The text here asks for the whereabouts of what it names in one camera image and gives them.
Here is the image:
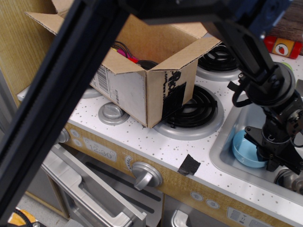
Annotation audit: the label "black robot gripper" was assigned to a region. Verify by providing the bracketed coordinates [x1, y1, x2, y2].
[244, 115, 303, 174]

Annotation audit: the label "red toy ketchup bottle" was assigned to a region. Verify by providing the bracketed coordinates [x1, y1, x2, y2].
[263, 36, 303, 59]

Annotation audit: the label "black tape piece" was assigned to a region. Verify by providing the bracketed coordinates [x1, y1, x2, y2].
[178, 154, 201, 176]
[227, 81, 239, 92]

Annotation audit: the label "grey oven door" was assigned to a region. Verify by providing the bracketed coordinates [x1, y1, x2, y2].
[40, 144, 164, 227]

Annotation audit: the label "small grey round stove cap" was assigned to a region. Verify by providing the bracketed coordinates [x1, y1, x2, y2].
[98, 102, 130, 125]

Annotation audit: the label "green toy pear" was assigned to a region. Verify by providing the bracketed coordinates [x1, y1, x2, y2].
[282, 62, 293, 72]

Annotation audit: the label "grey toy fridge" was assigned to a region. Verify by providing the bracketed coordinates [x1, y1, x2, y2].
[0, 71, 17, 140]

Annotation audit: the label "grey faucet base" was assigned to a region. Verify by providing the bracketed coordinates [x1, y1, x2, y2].
[295, 79, 303, 97]

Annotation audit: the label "grey cabinet door handle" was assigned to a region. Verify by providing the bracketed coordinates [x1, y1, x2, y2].
[170, 210, 189, 227]

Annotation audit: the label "light blue plastic bowl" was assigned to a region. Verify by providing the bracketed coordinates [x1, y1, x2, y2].
[232, 130, 268, 168]

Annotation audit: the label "orange object on floor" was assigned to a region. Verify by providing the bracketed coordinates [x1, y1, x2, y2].
[9, 209, 36, 226]

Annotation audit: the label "right grey oven knob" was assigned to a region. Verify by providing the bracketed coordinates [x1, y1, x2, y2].
[132, 161, 163, 191]

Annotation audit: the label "grey digital clock panel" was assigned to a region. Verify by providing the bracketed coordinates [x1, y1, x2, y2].
[83, 137, 117, 162]

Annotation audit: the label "black cable on floor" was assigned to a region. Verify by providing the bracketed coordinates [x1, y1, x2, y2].
[14, 208, 41, 227]

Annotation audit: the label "rear right black burner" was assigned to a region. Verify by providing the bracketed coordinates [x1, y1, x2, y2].
[196, 43, 241, 82]

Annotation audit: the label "front right black burner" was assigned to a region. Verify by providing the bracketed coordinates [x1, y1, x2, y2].
[153, 85, 224, 141]

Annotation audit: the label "grey oven knob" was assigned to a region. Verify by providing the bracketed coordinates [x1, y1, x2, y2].
[132, 161, 163, 191]
[55, 128, 70, 144]

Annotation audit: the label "rear left black burner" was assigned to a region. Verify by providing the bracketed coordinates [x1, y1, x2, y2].
[81, 87, 103, 99]

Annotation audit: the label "black tape piece front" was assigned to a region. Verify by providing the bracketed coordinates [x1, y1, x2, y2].
[178, 154, 201, 176]

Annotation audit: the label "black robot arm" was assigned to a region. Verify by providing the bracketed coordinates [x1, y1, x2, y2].
[0, 0, 303, 227]

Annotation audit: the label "black tape piece rear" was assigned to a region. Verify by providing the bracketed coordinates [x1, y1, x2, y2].
[227, 81, 239, 92]

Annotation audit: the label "black burner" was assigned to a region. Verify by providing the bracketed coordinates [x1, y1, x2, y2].
[81, 87, 103, 99]
[196, 43, 241, 82]
[153, 85, 224, 141]

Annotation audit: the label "grey metal sink basin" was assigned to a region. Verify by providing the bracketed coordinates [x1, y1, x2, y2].
[210, 104, 296, 198]

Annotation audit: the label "left grey oven knob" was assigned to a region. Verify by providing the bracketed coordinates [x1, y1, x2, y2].
[55, 128, 70, 144]

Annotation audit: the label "silver pot in sink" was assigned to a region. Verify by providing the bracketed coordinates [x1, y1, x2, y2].
[275, 170, 303, 195]

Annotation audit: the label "colourful cables in box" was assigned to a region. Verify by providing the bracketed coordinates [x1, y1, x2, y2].
[111, 40, 159, 70]

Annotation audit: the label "open brown cardboard box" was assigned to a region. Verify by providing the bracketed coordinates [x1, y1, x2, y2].
[25, 0, 223, 129]

